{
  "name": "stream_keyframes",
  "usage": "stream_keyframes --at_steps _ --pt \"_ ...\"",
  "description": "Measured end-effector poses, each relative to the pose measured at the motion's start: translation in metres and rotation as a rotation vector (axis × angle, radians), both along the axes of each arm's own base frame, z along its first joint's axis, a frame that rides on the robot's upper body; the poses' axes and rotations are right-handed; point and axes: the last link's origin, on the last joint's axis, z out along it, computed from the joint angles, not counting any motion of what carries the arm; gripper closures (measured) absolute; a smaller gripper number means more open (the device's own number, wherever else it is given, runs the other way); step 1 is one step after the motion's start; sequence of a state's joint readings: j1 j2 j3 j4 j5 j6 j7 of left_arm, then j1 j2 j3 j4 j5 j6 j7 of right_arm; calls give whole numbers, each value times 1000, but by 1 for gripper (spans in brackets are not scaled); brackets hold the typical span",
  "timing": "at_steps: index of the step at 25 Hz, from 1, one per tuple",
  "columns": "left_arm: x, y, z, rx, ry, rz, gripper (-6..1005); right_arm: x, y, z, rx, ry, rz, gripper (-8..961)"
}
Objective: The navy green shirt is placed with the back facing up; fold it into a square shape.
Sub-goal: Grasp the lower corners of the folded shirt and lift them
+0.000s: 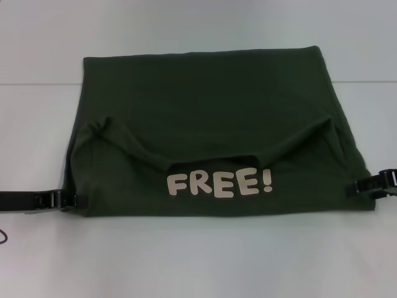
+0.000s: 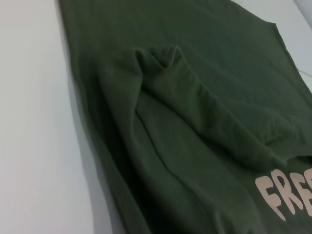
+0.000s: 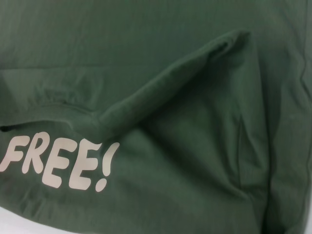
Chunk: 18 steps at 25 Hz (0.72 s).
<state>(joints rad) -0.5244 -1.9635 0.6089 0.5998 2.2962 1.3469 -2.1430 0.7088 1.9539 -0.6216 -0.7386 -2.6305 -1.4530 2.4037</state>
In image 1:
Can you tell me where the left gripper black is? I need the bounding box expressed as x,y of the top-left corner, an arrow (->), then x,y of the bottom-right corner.
0,191 -> 87,215

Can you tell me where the dark green t-shirt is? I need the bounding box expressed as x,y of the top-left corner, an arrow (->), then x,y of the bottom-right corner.
66,45 -> 379,220

